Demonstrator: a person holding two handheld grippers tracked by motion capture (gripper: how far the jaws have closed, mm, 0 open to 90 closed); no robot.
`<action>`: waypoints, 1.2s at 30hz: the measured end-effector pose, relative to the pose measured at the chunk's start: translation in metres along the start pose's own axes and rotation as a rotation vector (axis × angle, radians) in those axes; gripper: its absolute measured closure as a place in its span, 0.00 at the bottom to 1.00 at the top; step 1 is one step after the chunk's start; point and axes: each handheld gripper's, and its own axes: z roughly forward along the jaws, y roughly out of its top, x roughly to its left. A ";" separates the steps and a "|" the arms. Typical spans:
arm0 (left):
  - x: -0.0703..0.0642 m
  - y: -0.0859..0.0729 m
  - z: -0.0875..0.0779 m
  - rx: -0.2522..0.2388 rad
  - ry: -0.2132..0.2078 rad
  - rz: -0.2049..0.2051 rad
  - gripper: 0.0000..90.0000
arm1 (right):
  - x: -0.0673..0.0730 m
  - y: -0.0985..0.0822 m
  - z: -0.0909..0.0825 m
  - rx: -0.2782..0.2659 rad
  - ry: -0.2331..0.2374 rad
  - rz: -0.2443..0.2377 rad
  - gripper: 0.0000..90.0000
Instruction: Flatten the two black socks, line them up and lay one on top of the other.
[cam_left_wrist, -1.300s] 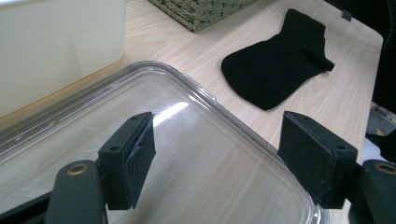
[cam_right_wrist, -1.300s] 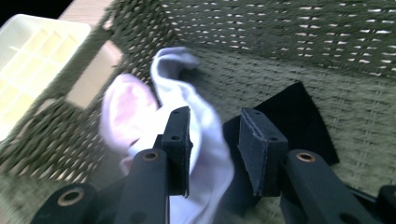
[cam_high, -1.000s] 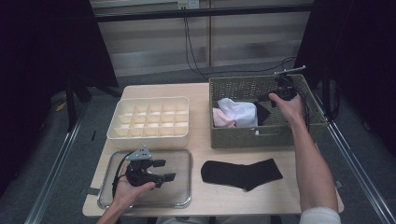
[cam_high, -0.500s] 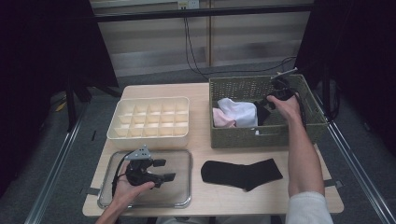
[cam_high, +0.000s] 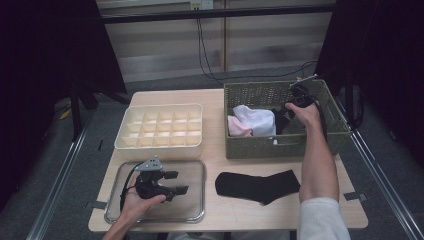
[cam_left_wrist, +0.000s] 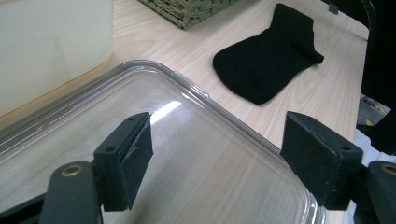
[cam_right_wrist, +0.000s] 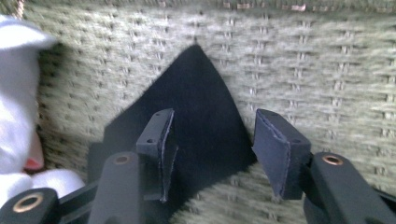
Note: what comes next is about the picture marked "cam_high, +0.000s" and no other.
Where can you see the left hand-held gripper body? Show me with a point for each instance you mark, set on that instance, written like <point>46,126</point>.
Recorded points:
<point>150,188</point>

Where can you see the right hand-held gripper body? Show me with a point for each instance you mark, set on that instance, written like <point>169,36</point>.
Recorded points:
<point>301,96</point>

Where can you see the black sock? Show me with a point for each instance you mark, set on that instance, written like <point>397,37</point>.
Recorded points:
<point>253,186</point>
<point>280,125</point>

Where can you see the clear lid with white knob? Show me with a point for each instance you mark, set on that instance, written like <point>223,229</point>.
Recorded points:
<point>191,203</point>

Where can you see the cream compartment storage box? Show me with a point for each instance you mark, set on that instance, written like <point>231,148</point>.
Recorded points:
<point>133,153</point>

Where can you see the pink sock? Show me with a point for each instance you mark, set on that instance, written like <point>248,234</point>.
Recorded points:
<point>233,125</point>
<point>245,132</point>

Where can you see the green woven basket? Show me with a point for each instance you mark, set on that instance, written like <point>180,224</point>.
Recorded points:
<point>240,95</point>

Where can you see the person's right hand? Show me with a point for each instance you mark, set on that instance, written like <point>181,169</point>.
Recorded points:
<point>308,116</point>

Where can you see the person's left hand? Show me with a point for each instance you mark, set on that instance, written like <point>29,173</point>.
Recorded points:
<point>136,206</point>

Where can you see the black stand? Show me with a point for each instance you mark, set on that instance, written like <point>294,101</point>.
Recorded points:
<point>76,113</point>
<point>349,100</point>

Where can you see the black tape strip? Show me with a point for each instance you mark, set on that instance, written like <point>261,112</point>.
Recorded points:
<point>96,204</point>
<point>356,196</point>

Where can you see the small black floor tape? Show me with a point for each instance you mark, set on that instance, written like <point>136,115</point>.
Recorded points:
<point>100,145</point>

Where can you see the person's white sleeve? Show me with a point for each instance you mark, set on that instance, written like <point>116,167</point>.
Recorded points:
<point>321,220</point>

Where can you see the yellow floor item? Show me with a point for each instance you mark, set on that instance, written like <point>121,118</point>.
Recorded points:
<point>65,113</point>

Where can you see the black metal crossbar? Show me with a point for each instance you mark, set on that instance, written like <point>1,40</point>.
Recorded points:
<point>166,15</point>

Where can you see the metal floor rail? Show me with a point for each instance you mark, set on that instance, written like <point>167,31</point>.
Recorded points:
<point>385,186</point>
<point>57,190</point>

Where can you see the white wall outlet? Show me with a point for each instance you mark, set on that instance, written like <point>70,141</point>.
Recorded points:
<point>203,4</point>

